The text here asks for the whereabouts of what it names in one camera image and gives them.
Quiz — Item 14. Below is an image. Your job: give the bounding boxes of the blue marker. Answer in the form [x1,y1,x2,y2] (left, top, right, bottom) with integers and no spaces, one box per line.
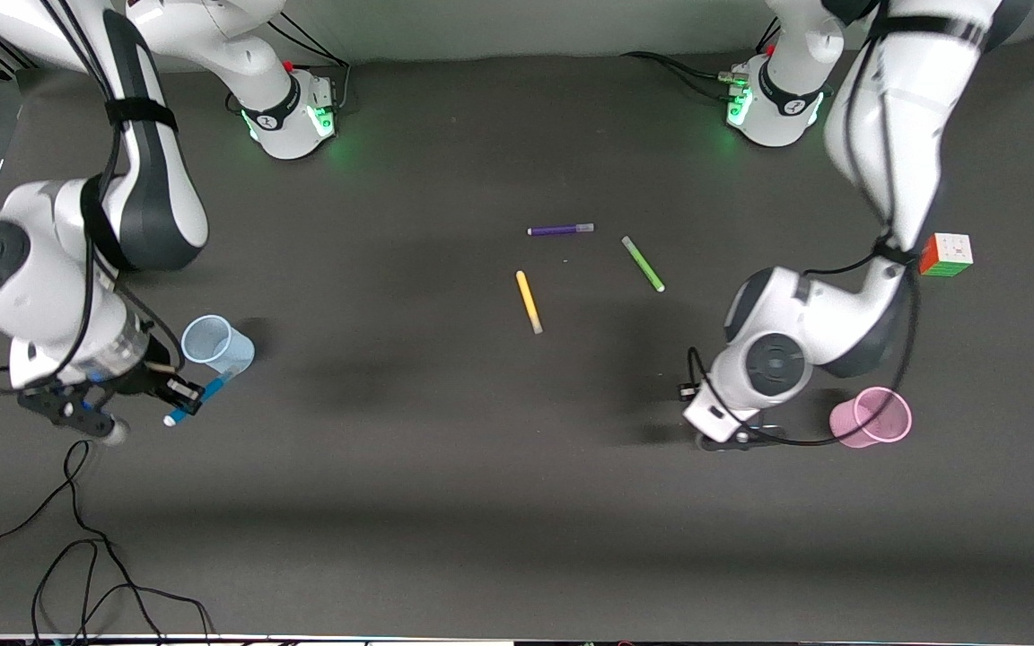
[163,374,227,428]

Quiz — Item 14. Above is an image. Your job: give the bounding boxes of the blue plastic cup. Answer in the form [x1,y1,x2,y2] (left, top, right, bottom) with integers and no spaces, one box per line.
[180,314,257,379]

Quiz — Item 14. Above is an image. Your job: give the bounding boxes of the green marker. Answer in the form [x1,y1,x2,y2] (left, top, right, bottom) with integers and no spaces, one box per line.
[621,235,666,293]

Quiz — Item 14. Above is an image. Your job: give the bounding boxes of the pink plastic cup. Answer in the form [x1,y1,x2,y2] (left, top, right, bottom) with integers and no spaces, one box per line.
[828,386,914,450]

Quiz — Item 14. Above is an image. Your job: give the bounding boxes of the yellow marker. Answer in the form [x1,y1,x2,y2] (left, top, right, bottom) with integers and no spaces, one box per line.
[515,269,544,336]

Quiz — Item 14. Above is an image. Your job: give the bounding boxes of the rubik's cube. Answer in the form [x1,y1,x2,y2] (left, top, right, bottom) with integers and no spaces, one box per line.
[918,232,975,277]

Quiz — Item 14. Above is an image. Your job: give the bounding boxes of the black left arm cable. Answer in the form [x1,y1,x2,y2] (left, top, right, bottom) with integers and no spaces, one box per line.
[687,258,924,447]

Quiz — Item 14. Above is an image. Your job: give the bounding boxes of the black loose floor cable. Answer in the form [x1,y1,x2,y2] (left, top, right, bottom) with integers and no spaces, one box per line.
[0,439,114,598]
[30,537,217,646]

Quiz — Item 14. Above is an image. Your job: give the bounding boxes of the black left base cables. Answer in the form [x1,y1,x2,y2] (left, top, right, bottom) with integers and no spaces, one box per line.
[620,18,783,104]

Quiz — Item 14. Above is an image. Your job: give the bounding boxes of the black base cables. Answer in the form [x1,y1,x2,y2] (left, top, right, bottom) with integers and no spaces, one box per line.
[620,18,783,104]
[267,7,353,113]

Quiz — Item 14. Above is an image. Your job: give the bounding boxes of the black right base cables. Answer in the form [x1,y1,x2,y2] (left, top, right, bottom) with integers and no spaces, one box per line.
[267,7,353,113]

